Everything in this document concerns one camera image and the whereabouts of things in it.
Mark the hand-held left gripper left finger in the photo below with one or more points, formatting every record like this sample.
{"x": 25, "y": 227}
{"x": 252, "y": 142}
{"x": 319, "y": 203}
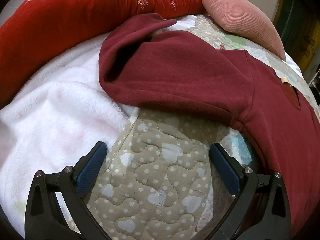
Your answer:
{"x": 91, "y": 165}

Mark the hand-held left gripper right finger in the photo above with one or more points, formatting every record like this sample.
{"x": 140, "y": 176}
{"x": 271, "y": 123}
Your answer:
{"x": 226, "y": 167}

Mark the maroon sweater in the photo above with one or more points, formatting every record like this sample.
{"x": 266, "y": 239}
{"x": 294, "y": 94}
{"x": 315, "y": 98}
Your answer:
{"x": 187, "y": 75}

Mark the beige heart quilted bedspread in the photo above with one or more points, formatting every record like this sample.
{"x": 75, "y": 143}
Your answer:
{"x": 155, "y": 170}

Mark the white fleece blanket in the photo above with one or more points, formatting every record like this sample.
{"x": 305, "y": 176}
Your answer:
{"x": 50, "y": 110}

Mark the green and yellow door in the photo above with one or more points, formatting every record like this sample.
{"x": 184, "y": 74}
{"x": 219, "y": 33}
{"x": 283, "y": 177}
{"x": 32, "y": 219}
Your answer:
{"x": 297, "y": 25}

